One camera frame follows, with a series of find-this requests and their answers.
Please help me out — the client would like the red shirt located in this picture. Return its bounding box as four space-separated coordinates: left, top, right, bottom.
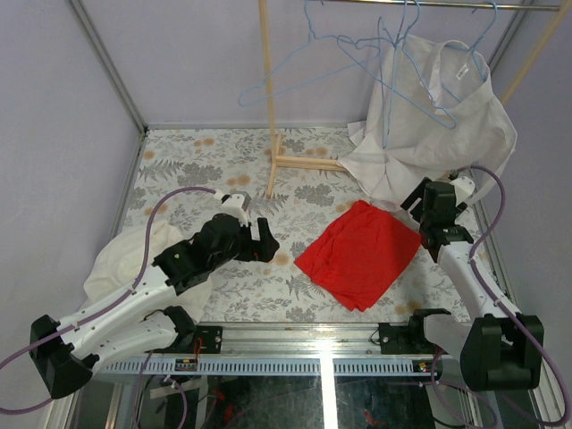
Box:
295 200 421 312

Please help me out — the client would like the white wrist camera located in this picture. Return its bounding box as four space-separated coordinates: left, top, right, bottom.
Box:
214 189 251 226
438 176 475 208

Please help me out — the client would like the white button shirt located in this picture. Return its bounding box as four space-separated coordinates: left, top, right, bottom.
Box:
338 35 517 211

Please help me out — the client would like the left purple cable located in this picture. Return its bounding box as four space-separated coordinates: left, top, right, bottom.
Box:
0 187 220 415

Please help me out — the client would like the wooden rack frame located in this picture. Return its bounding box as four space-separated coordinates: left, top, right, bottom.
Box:
257 0 571 197

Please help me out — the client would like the floral table mat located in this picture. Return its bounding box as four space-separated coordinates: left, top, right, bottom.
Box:
123 129 468 324

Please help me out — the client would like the metal hanging rod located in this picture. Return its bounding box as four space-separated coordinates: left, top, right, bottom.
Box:
332 0 564 13

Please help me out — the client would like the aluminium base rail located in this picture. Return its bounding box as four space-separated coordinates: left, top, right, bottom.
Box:
66 321 551 376

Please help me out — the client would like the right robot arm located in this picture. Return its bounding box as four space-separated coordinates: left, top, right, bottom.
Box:
401 177 544 391

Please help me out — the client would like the cream white garment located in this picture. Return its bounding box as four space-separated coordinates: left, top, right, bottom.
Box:
83 220 213 323

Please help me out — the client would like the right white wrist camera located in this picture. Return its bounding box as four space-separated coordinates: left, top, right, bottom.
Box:
438 176 475 208

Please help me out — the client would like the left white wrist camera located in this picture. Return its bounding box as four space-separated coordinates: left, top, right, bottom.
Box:
214 189 251 226

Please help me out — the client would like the blue wire hanger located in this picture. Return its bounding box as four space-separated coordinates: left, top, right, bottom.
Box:
428 2 500 111
238 1 399 107
337 1 457 136
378 4 420 149

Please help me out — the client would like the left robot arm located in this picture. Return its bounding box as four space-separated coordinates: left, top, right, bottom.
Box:
29 214 279 400

